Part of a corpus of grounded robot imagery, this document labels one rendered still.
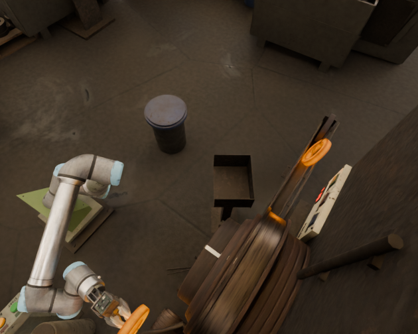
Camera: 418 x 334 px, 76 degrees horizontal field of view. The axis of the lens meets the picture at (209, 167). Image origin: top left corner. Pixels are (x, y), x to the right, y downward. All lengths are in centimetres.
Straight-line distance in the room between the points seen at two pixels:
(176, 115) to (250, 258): 150
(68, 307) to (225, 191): 89
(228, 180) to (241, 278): 95
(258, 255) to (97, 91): 252
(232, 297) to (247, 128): 198
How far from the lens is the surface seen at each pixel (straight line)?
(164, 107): 206
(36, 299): 133
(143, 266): 204
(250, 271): 65
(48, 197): 197
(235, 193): 150
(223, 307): 66
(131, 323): 110
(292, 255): 73
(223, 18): 366
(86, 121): 272
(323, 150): 155
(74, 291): 130
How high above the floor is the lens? 197
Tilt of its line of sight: 62 degrees down
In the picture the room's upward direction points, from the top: 2 degrees clockwise
